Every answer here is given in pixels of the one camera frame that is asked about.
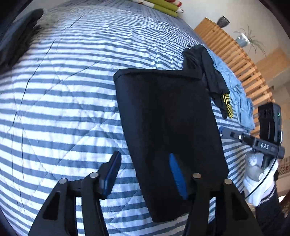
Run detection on blue white striped bed quilt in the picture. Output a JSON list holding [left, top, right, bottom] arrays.
[[0, 0, 272, 236]]

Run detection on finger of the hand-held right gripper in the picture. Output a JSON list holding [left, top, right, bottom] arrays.
[[219, 127, 256, 146]]

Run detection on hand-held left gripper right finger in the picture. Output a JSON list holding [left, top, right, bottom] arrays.
[[169, 153, 257, 236]]

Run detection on dark grey folded garment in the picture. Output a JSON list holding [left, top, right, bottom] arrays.
[[0, 9, 44, 73]]

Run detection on wooden door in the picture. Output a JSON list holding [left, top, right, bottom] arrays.
[[256, 49, 289, 85]]

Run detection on wooden slatted bed rail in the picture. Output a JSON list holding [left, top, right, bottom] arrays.
[[194, 18, 276, 137]]

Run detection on green floral pillow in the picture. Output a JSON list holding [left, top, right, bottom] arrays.
[[131, 0, 183, 12]]

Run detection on blue denim garment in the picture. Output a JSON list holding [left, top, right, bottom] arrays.
[[207, 49, 254, 130]]

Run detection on person's right forearm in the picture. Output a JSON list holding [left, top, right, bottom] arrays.
[[255, 179, 288, 236]]

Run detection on black garment with yellow stripes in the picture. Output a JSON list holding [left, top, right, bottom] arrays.
[[182, 45, 234, 119]]

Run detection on dark vase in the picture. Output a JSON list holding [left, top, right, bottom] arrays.
[[217, 16, 230, 28]]

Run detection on person's right hand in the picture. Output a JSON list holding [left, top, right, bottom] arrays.
[[243, 151, 279, 207]]

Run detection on green folded blanket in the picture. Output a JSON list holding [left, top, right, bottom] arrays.
[[156, 3, 179, 17]]

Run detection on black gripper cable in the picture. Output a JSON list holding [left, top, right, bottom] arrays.
[[246, 130, 283, 198]]

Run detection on potted plant in white pot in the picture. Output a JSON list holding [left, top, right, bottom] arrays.
[[233, 25, 266, 57]]

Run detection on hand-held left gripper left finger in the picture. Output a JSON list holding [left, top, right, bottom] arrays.
[[28, 151, 122, 236]]

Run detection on black pants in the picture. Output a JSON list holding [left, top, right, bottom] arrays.
[[113, 68, 229, 223]]

